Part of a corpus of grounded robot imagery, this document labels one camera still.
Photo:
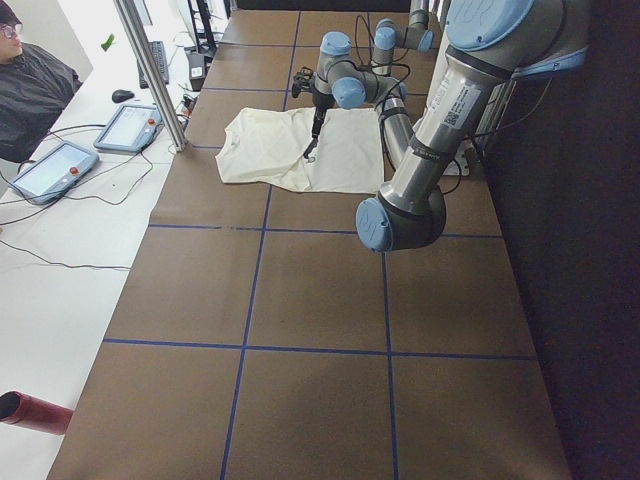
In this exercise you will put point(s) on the black computer mouse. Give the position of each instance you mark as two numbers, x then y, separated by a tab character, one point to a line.
121	95

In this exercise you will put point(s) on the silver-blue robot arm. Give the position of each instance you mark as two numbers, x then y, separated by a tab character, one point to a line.
339	81
489	43

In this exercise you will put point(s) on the white pedestal column with base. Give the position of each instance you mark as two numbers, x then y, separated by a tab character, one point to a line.
441	125

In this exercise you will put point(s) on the green toy object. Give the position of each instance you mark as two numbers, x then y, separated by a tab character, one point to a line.
107	43

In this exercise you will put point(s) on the red cardboard tube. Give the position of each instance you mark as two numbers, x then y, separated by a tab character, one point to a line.
25	411

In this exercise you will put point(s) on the person in black jacket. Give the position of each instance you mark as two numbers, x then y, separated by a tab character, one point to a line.
36	87

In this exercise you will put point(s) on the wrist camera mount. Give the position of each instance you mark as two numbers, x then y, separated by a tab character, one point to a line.
302	82

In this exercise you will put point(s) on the teach pendant tablet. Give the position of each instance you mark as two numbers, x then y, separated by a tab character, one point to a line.
130	130
55	173

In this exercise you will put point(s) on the near teach pendant tablet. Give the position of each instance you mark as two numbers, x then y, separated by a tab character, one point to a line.
55	173

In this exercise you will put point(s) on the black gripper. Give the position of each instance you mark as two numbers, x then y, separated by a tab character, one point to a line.
319	99

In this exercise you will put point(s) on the black box with label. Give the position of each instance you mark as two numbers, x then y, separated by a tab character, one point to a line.
197	70

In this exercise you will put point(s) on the cream long-sleeve printed shirt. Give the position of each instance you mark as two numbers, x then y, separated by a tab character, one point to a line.
268	146

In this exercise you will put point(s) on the far teach pendant tablet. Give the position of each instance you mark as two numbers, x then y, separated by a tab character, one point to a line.
130	130

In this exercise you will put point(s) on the aluminium frame post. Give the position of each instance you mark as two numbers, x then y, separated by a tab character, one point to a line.
138	40

